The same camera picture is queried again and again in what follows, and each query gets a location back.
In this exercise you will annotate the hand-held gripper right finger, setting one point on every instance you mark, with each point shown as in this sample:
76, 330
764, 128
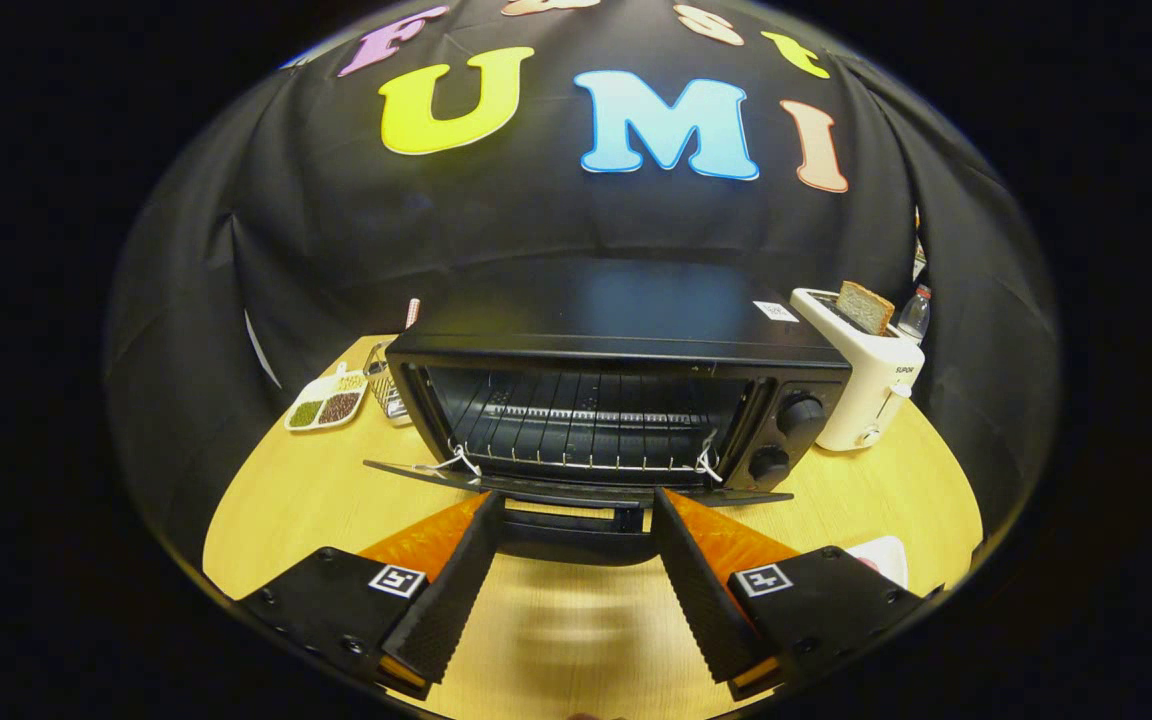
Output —
701, 590

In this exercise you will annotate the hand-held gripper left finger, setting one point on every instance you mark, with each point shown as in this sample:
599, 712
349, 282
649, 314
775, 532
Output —
451, 590

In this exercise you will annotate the white food tray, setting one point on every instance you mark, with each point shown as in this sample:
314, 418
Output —
886, 560

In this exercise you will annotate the black toaster oven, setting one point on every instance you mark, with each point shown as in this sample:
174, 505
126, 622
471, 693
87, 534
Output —
586, 300

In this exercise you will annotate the white toaster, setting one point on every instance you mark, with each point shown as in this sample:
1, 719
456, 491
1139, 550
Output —
861, 385

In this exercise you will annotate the clear glass cup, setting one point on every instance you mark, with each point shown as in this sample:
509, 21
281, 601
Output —
386, 385

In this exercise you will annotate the white divided dish with beans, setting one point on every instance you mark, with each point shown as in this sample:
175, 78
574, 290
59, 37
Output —
326, 405

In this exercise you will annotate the pink straw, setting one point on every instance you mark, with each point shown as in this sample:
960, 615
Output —
413, 313

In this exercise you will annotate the brown bread slice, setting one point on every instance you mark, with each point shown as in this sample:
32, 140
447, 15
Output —
866, 308

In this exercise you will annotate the clear plastic water bottle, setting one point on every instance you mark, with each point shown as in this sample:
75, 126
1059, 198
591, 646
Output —
915, 318

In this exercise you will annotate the black backdrop cloth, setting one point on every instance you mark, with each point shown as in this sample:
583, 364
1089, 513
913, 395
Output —
586, 220

